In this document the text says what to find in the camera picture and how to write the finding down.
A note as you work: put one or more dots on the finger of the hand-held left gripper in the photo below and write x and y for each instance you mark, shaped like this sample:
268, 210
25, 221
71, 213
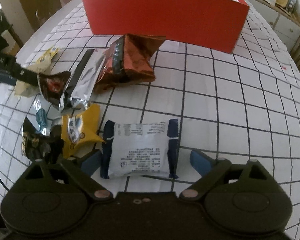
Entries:
25, 73

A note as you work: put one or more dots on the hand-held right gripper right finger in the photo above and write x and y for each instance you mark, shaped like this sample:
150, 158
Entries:
200, 162

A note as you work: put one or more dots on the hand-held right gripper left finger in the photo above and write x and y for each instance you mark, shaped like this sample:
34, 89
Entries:
90, 163

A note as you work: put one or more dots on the dark brown small snack packet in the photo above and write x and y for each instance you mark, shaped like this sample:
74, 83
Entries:
52, 85

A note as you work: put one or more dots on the white and blue snack packet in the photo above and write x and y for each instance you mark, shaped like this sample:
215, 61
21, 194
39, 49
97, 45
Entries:
137, 150

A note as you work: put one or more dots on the black and gold snack packet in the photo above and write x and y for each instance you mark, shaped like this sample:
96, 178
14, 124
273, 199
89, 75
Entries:
32, 140

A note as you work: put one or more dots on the red cardboard box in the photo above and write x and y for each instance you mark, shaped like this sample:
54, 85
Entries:
165, 12

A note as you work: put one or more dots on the cream yellow snack packet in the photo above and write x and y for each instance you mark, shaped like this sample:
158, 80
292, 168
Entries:
40, 63

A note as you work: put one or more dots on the blue wrapped candy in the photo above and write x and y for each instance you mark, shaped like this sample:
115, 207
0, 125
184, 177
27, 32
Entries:
41, 117

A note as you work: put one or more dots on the long silver foil packet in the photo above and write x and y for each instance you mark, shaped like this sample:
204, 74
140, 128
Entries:
86, 80

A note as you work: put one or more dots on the copper brown snack bag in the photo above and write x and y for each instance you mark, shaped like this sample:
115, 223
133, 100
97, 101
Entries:
135, 62

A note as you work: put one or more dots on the white cabinet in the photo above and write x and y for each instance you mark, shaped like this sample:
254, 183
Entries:
282, 22

